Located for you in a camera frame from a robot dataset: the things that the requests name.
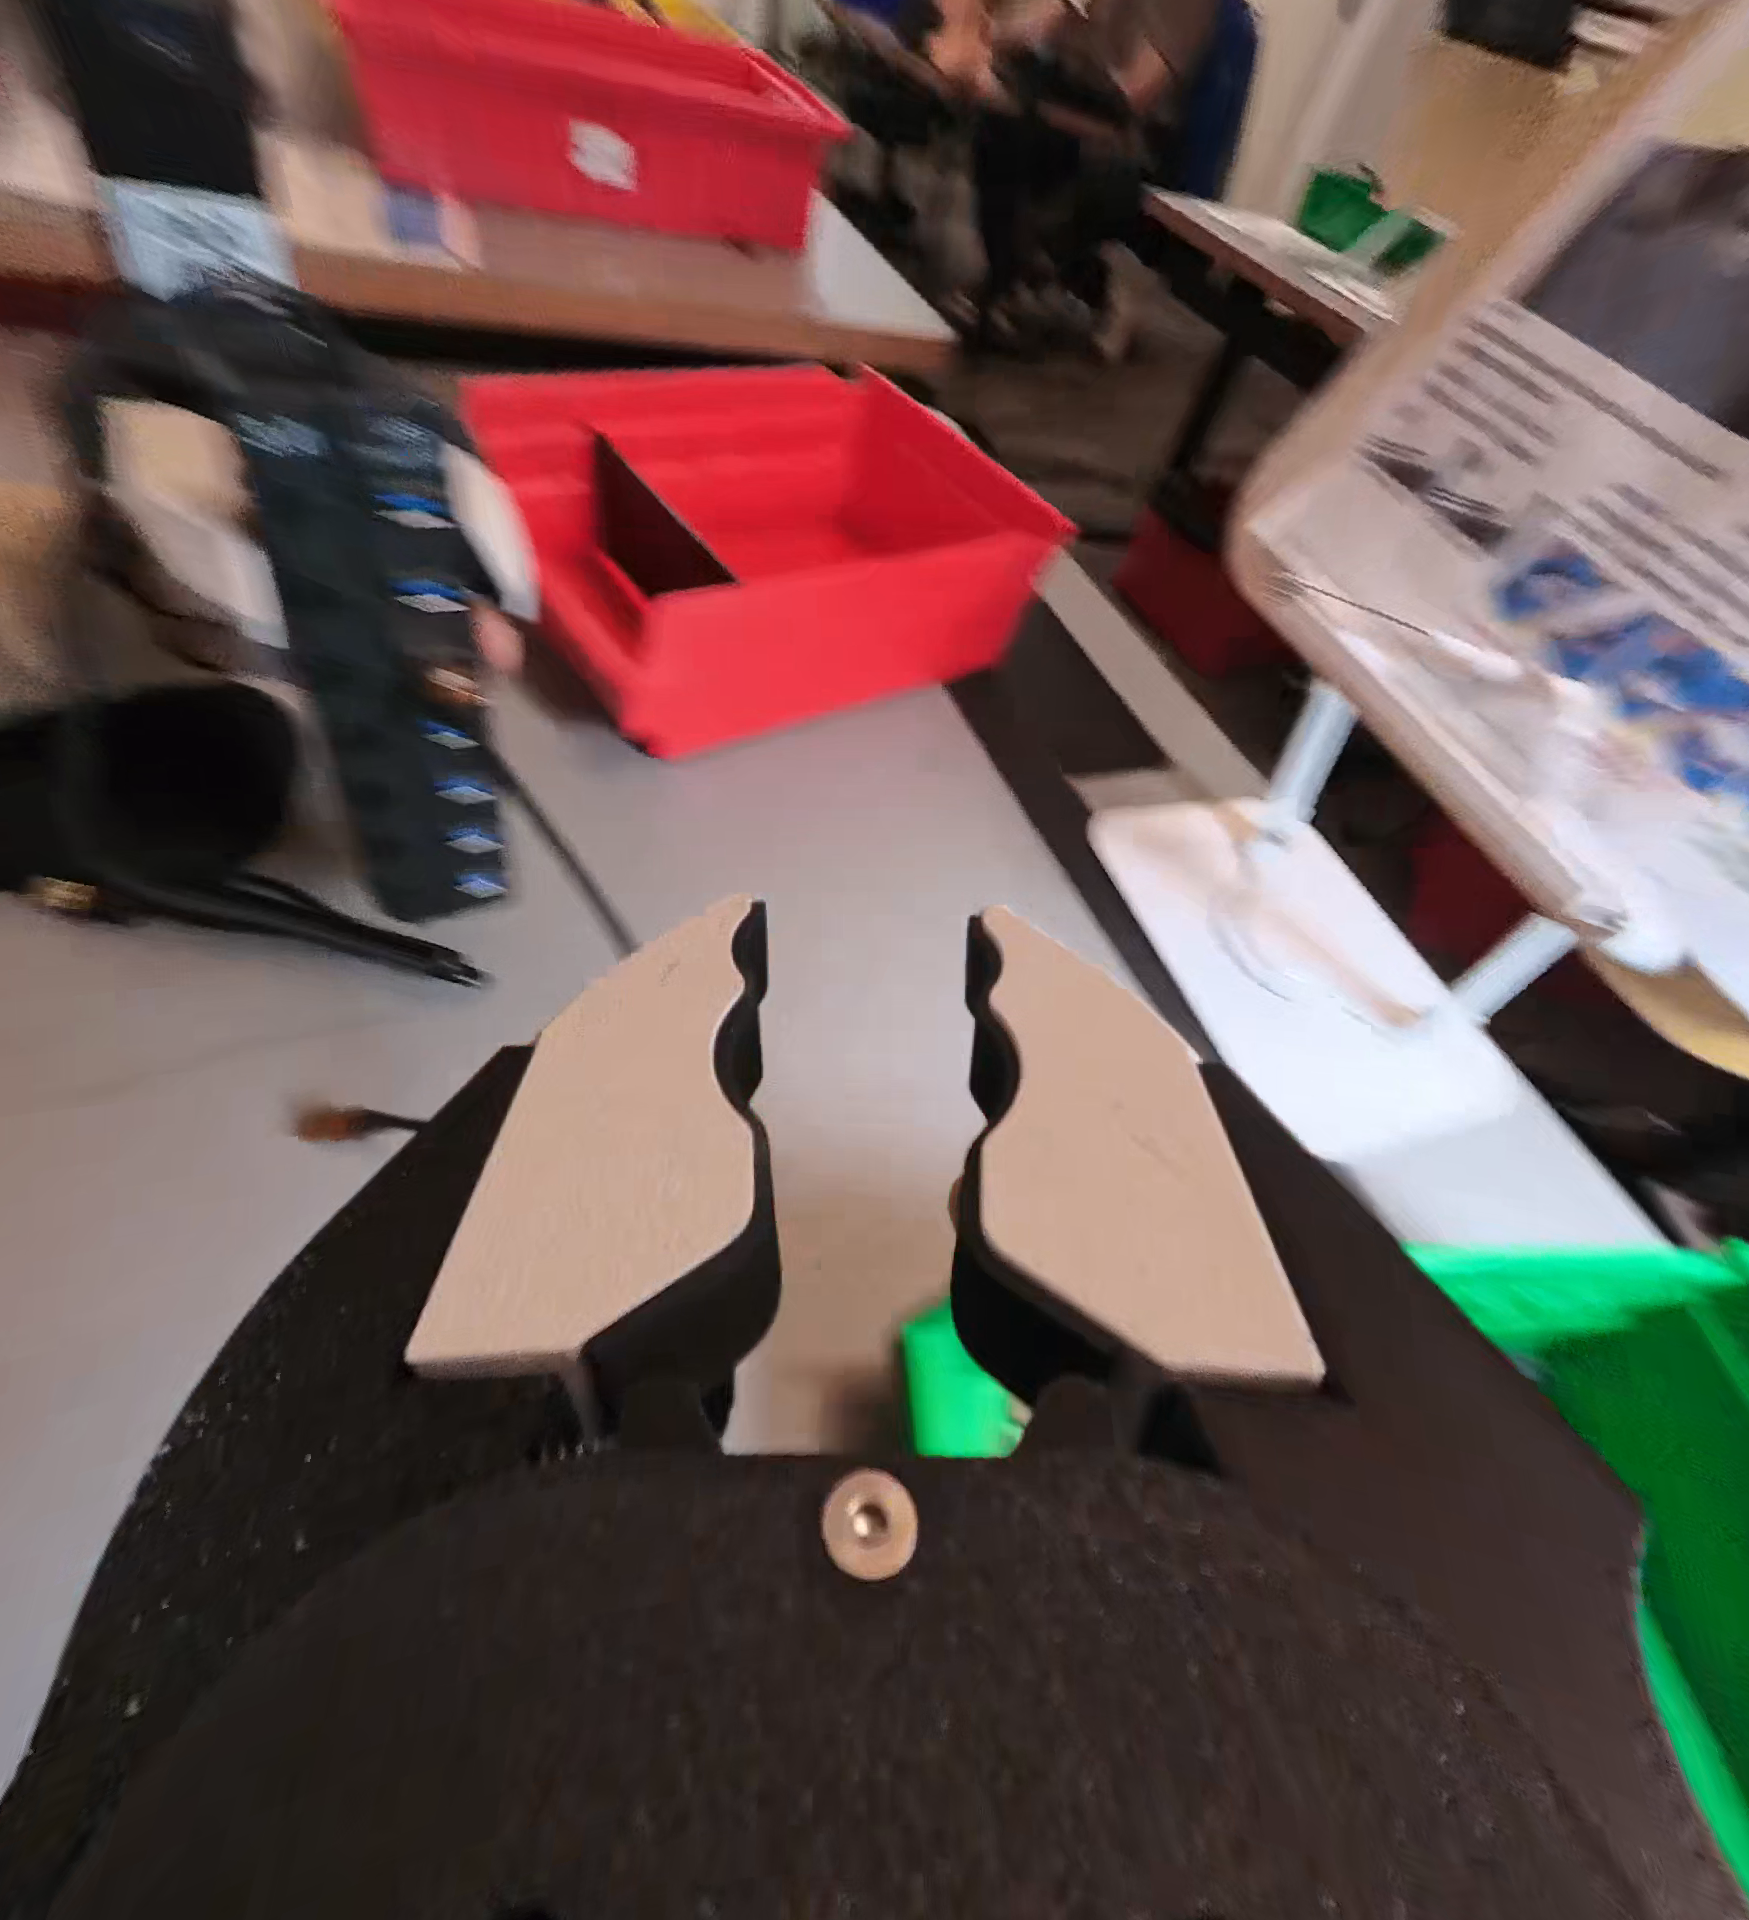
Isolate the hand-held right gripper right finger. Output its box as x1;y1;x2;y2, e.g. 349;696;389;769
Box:
950;903;1329;1389

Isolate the long red plastic tub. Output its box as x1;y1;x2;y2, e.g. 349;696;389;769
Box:
321;0;856;252

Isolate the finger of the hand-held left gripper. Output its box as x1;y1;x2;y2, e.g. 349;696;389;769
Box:
96;397;294;649
443;447;545;624

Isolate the black divider of red bin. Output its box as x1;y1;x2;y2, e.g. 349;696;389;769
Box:
591;431;739;596

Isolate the printed instruction sheet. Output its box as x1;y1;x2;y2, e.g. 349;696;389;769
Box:
1239;0;1749;1052

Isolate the black multi-port hub cable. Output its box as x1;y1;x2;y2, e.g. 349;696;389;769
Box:
483;741;638;959

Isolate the small green bin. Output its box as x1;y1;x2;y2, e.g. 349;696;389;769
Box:
1293;161;1453;276

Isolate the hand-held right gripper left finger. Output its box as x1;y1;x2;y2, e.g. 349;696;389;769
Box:
406;893;785;1381

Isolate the black wrist rest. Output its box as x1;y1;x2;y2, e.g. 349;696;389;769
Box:
0;683;304;898

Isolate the small red plastic bin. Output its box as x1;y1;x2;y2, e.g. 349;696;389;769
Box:
458;363;1082;761

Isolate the black multi-port usb hub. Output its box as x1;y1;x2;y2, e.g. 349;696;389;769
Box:
234;397;520;926

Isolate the green plastic bin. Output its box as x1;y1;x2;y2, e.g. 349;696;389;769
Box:
897;1236;1749;1920

